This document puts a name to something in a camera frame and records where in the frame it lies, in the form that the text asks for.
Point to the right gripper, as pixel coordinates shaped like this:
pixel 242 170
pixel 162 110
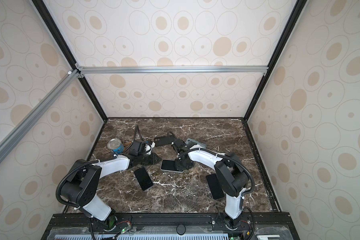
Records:
pixel 179 168

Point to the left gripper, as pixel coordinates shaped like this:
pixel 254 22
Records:
pixel 153 158

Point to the black phone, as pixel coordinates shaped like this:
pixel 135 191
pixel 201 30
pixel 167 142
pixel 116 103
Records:
pixel 215 188
pixel 169 165
pixel 143 178

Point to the light blue case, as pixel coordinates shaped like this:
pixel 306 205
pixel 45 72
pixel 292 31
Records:
pixel 194 142
pixel 169 165

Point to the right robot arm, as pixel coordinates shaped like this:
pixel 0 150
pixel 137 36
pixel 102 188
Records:
pixel 234 178

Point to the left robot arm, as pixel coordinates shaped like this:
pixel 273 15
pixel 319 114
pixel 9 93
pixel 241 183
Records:
pixel 78 188

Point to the black phone case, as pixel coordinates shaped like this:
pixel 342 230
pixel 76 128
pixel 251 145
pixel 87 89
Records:
pixel 164 140

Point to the blue soup can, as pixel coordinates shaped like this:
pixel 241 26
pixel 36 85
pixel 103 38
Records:
pixel 116 146

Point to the black base frame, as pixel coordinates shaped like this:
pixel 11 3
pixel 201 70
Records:
pixel 194 226

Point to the aluminium rail back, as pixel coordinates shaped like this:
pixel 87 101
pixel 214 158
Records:
pixel 173 70

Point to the aluminium rail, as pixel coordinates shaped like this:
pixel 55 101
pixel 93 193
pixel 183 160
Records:
pixel 173 70
pixel 14 137

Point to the aluminium rail left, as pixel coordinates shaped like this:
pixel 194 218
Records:
pixel 14 137

